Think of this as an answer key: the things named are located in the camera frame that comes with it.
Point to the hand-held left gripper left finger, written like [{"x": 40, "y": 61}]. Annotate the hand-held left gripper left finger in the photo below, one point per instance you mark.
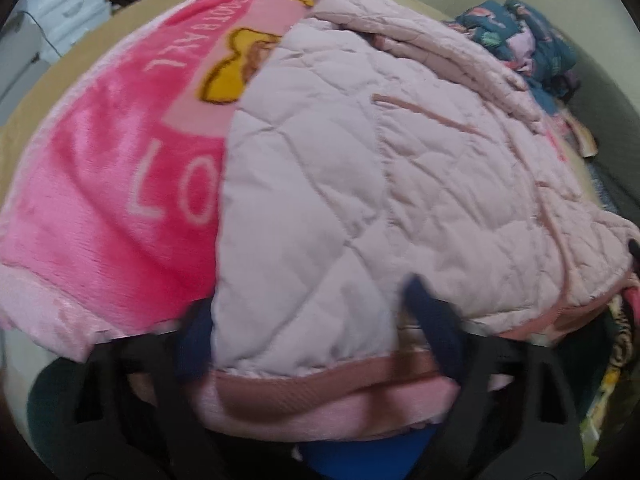
[{"x": 197, "y": 342}]

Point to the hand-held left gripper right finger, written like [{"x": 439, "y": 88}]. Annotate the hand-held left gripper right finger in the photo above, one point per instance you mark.
[{"x": 432, "y": 327}]

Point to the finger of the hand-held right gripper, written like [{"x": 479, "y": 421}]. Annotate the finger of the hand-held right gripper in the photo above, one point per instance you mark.
[{"x": 635, "y": 251}]

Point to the pink quilted jacket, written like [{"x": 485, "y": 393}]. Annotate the pink quilted jacket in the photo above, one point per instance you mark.
[{"x": 375, "y": 185}]

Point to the yellow patterned cloth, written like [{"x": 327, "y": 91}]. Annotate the yellow patterned cloth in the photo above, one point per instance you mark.
[{"x": 617, "y": 360}]

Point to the yellow red striped blanket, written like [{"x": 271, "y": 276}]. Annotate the yellow red striped blanket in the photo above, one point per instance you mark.
[{"x": 582, "y": 135}]

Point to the grey padded headboard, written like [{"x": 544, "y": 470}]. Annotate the grey padded headboard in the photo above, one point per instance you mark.
[{"x": 600, "y": 110}]

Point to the blue cloth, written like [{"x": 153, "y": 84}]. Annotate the blue cloth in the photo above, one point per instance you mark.
[{"x": 360, "y": 457}]

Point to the pink bear printed blanket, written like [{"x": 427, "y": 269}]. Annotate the pink bear printed blanket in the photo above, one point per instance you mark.
[{"x": 100, "y": 210}]

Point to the teal floral quilt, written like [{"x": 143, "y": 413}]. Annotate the teal floral quilt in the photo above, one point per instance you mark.
[{"x": 530, "y": 35}]

